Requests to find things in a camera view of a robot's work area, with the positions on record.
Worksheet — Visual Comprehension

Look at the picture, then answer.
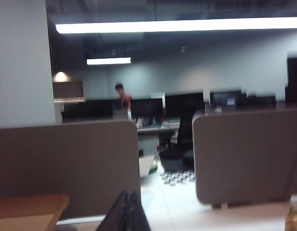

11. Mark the person in orange shirt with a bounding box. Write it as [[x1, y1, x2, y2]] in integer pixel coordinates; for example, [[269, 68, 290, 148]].
[[114, 83, 133, 121]]

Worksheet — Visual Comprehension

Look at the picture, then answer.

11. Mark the flat cardboard sheet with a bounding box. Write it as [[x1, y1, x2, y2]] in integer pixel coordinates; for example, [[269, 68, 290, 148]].
[[138, 154, 156, 179]]

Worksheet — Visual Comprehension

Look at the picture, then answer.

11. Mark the long ceiling light strip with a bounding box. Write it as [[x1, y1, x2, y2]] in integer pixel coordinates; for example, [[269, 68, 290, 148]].
[[55, 16, 297, 35]]

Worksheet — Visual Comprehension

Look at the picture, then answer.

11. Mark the black computer monitor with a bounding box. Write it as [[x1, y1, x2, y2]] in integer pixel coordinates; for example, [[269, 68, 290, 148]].
[[209, 90, 243, 108]]

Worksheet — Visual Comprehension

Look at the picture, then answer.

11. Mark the short ceiling light bar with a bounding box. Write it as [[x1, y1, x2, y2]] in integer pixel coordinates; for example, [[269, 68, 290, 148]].
[[86, 57, 132, 66]]

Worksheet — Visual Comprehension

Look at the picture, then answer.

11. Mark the brown desk divider panel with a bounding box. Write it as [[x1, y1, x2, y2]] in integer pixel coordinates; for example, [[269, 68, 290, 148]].
[[0, 120, 141, 223], [192, 103, 297, 210]]

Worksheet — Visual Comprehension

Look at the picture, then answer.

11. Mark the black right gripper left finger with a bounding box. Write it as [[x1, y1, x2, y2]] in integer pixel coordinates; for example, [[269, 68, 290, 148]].
[[96, 190, 130, 231]]

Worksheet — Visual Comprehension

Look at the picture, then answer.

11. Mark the brown open cardboard box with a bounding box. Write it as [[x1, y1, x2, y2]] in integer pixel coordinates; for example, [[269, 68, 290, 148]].
[[0, 193, 70, 231]]

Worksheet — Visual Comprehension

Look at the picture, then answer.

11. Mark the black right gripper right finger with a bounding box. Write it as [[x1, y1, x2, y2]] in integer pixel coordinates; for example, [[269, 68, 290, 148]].
[[126, 190, 152, 231]]

